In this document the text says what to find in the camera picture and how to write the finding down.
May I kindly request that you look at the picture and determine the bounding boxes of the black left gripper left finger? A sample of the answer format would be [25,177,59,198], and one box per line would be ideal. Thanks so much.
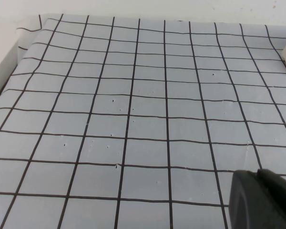
[228,170,277,229]

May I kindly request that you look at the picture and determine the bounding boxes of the blue grid-pattern tablecloth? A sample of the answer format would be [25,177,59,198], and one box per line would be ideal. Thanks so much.
[0,13,286,229]

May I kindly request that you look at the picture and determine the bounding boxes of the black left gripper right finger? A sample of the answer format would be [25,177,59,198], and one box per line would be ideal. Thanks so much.
[256,168,286,229]

